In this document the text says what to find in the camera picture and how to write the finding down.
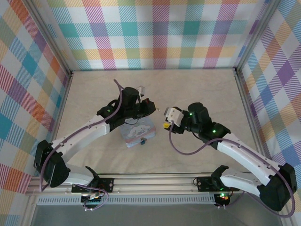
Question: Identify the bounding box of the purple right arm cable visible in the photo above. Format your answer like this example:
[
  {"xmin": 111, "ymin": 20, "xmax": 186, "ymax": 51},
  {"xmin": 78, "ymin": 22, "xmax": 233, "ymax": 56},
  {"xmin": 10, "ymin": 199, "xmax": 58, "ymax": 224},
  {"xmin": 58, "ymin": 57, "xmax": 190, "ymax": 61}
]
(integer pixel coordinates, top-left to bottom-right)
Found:
[{"xmin": 168, "ymin": 122, "xmax": 296, "ymax": 218}]

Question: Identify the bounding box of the aluminium side rail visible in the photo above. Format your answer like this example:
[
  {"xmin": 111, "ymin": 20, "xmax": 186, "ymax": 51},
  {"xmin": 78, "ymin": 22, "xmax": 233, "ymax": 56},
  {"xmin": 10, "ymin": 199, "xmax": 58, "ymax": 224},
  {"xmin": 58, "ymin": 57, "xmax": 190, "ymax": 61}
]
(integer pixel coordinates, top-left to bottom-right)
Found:
[
  {"xmin": 234, "ymin": 68, "xmax": 266, "ymax": 163},
  {"xmin": 24, "ymin": 72, "xmax": 75, "ymax": 196}
]

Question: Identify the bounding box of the grey slotted cable duct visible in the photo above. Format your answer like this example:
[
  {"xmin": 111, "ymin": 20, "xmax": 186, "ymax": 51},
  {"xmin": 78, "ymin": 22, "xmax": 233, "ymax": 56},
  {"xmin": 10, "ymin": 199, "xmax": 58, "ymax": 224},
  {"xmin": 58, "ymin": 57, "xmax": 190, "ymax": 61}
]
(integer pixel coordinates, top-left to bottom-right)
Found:
[{"xmin": 36, "ymin": 196, "xmax": 217, "ymax": 206}]

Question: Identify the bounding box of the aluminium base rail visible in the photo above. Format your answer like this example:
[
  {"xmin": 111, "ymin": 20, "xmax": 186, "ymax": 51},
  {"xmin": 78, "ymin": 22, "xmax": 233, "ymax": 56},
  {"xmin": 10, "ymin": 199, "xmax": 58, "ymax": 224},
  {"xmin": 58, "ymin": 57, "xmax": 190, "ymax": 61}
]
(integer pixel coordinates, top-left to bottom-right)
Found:
[{"xmin": 27, "ymin": 174, "xmax": 244, "ymax": 197}]

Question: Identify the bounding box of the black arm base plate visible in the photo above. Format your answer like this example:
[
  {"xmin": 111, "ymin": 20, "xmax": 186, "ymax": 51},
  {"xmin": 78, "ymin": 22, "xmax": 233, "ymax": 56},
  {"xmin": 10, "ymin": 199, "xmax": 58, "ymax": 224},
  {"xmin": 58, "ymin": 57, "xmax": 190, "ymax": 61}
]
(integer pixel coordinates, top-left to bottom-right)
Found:
[
  {"xmin": 197, "ymin": 176, "xmax": 223, "ymax": 192},
  {"xmin": 71, "ymin": 178, "xmax": 115, "ymax": 193}
]

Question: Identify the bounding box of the circuit board with red light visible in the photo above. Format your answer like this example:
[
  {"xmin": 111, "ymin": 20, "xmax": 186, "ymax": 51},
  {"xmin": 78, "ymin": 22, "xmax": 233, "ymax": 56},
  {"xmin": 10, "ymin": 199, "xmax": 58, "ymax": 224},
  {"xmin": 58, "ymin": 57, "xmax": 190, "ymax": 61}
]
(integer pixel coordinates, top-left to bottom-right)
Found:
[{"xmin": 215, "ymin": 192, "xmax": 231, "ymax": 202}]

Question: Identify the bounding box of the pastel cartoon tin box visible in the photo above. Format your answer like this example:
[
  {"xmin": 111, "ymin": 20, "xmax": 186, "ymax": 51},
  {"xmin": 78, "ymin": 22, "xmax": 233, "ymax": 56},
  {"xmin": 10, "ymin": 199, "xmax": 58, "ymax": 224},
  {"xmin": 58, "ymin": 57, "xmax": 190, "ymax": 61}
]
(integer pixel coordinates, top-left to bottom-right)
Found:
[{"xmin": 119, "ymin": 117, "xmax": 158, "ymax": 149}]

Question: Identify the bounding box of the aluminium frame post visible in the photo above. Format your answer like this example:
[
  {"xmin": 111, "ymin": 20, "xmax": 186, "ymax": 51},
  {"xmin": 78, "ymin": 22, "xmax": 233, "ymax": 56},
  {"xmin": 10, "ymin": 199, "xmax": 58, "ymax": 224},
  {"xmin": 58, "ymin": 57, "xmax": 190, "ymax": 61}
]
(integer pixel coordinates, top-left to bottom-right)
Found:
[
  {"xmin": 234, "ymin": 0, "xmax": 284, "ymax": 76},
  {"xmin": 29, "ymin": 0, "xmax": 74, "ymax": 78}
]

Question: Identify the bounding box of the circuit board with wires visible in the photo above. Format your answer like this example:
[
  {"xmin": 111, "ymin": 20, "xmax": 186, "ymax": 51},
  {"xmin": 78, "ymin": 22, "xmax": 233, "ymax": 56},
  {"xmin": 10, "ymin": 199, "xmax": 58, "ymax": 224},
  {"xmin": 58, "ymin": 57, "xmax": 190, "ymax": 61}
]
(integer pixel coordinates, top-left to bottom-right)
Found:
[{"xmin": 81, "ymin": 193, "xmax": 105, "ymax": 205}]

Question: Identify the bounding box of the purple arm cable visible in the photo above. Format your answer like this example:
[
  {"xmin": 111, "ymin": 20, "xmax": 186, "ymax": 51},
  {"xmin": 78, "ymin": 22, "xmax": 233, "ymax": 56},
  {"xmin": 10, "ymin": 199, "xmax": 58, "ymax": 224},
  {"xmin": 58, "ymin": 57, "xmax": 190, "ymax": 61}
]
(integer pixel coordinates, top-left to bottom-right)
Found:
[
  {"xmin": 40, "ymin": 79, "xmax": 124, "ymax": 193},
  {"xmin": 168, "ymin": 122, "xmax": 296, "ymax": 218}
]

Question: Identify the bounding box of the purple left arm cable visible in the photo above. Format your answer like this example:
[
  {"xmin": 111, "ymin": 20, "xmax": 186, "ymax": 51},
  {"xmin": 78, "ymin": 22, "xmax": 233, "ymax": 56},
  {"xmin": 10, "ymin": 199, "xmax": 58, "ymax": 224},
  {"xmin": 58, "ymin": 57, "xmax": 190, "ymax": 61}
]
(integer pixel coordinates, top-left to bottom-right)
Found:
[{"xmin": 40, "ymin": 79, "xmax": 124, "ymax": 193}]

